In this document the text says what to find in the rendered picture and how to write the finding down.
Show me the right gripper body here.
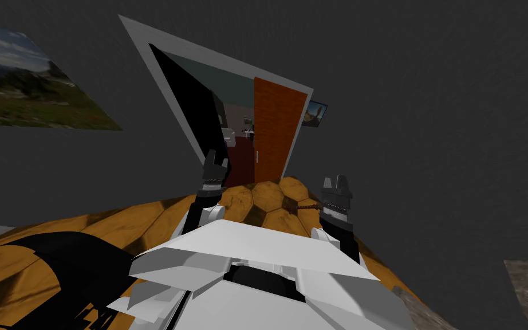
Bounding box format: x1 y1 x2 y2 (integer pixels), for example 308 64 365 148
320 188 354 216

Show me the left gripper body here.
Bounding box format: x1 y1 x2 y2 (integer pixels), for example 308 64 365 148
202 164 229 185

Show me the red-brown wooden door leaf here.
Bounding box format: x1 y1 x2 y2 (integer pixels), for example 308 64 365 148
253 76 309 184

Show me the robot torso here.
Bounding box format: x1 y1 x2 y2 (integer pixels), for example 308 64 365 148
107 219 417 330

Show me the small framed wall picture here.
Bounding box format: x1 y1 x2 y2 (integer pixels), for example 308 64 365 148
301 100 329 129

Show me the large landscape wall picture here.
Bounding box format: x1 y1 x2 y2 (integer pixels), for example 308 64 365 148
0 20 123 132

